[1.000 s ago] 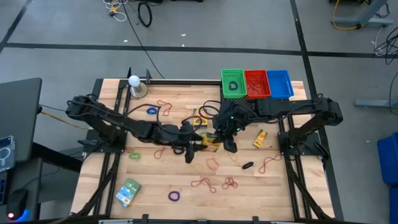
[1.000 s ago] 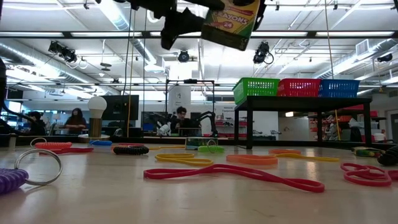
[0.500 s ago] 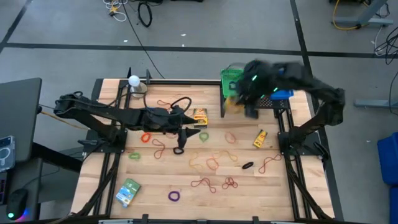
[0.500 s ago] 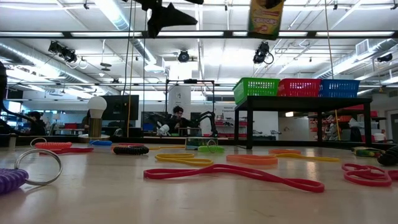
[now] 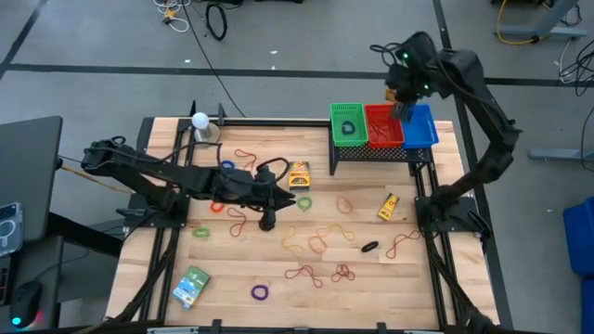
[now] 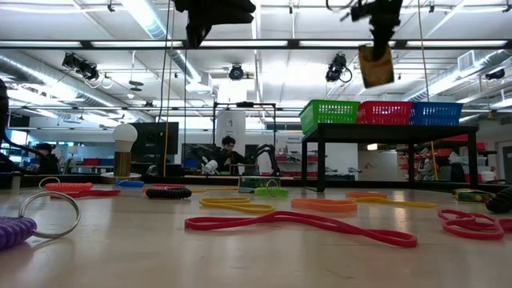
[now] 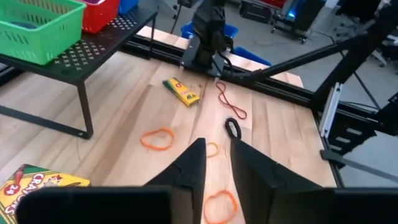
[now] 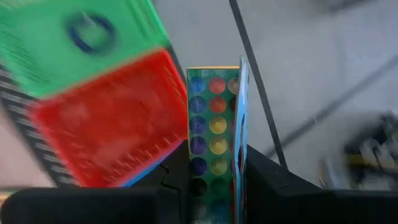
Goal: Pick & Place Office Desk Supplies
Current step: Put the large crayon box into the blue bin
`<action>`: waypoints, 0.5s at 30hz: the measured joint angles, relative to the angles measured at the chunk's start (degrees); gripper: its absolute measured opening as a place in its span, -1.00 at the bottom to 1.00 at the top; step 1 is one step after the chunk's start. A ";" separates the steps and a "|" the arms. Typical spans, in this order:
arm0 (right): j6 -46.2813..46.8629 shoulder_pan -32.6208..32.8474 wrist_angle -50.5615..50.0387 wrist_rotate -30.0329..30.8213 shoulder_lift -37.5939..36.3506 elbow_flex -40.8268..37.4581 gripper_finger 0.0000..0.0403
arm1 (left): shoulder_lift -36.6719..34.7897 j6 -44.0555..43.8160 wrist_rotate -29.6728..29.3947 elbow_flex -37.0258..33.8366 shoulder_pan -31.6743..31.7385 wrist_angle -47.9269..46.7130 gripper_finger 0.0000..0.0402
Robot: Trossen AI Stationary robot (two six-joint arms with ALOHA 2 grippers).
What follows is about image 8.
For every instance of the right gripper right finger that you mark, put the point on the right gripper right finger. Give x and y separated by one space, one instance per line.
264 177

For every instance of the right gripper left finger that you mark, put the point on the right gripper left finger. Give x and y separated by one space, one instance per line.
177 177

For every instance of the blue plastic basket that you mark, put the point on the blue plastic basket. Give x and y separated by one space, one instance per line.
146 174

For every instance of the green blue supply box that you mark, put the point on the green blue supply box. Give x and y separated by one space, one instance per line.
214 124

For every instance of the red plastic basket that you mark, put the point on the red plastic basket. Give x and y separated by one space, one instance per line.
109 118

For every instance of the black coil wristband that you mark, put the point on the black coil wristband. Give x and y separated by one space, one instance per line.
71 32

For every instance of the green plastic basket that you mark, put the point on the green plastic basket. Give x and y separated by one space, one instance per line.
46 46

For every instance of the black perforated metal shelf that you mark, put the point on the black perforated metal shelf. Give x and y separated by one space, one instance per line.
21 105

